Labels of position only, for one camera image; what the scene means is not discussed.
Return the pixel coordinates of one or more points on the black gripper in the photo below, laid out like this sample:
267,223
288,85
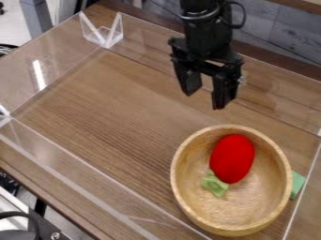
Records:
203,52

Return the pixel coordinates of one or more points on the red toy with green stem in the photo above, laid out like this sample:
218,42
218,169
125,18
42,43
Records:
231,163

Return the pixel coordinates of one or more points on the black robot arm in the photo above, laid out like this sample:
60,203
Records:
208,8

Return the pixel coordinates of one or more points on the brown wooden bowl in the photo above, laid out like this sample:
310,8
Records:
255,201

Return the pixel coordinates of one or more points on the green flat block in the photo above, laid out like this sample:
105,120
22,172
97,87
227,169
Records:
298,183

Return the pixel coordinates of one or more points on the clear acrylic tray enclosure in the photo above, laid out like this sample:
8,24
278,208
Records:
94,117

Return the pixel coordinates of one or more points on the grey post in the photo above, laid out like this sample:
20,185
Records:
38,17

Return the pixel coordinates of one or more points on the black metal bracket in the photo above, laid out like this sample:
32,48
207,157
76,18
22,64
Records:
50,232

